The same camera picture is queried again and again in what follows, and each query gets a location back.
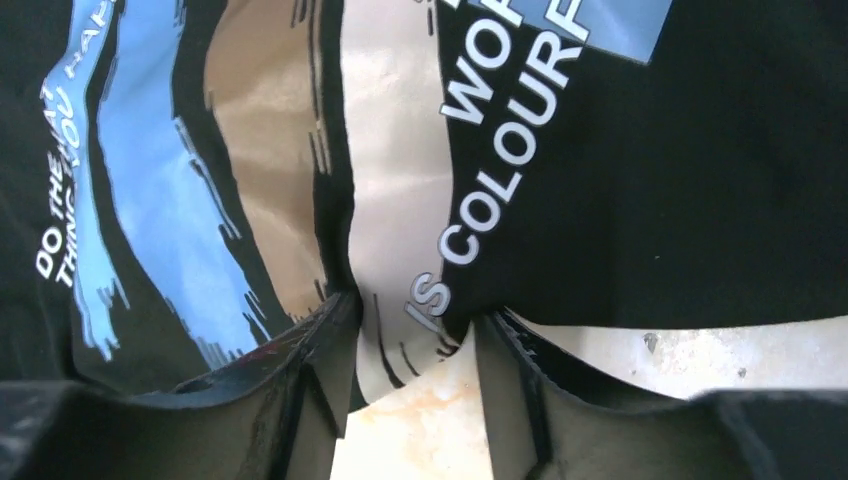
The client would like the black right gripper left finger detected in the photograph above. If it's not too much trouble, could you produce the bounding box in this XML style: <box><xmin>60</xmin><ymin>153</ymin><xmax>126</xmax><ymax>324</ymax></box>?
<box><xmin>1</xmin><ymin>292</ymin><xmax>362</xmax><ymax>479</ymax></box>

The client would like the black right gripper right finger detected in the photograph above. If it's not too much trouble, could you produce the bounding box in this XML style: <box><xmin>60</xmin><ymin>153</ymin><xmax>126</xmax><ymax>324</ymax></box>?
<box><xmin>474</xmin><ymin>311</ymin><xmax>847</xmax><ymax>480</ymax></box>

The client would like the black printed t-shirt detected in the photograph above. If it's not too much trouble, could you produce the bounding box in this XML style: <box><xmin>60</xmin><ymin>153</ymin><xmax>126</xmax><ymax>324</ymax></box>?
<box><xmin>1</xmin><ymin>1</ymin><xmax>847</xmax><ymax>407</ymax></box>

